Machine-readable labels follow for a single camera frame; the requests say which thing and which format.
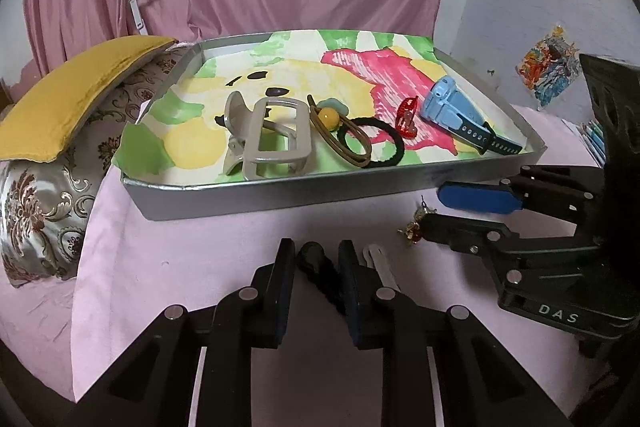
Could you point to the red small hair clip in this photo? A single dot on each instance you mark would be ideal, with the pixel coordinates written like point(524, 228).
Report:
point(404, 120)

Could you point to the pink bed sheet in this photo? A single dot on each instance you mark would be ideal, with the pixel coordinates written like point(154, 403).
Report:
point(58, 337)

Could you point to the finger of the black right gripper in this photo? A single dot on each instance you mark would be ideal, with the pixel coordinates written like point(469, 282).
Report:
point(480, 199)
point(465, 234)

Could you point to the grey claw hair clip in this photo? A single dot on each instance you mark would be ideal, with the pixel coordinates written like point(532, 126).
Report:
point(275, 131)

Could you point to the stack of books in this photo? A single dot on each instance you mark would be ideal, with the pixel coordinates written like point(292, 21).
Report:
point(591, 135)

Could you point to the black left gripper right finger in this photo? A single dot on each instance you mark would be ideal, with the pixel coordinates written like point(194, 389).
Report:
point(380, 317)

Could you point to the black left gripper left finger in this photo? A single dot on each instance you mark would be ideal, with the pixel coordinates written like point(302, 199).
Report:
point(254, 317)

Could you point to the white hair clip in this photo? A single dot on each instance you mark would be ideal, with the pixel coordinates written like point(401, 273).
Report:
point(380, 266)

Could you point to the black wavy hair clip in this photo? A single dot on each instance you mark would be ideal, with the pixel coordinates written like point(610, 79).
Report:
point(320, 271)

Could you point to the grey cardboard tray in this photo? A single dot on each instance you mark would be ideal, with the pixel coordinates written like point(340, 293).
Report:
point(169, 202)

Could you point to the yellow pillow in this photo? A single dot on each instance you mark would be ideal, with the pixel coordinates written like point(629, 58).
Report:
point(42, 124)

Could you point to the olive hair tie yellow bead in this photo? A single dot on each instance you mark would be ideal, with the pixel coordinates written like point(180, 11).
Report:
point(329, 125)

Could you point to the colourful wall sticker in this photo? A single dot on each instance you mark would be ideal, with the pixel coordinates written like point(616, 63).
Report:
point(550, 66)

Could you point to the floral satin pillow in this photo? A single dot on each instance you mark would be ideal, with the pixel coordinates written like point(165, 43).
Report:
point(45, 208)

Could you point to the colourful painted paper liner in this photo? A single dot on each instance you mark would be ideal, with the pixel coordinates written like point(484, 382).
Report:
point(181, 139)

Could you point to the white window handle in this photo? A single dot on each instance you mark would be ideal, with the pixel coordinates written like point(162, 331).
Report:
point(139, 22)

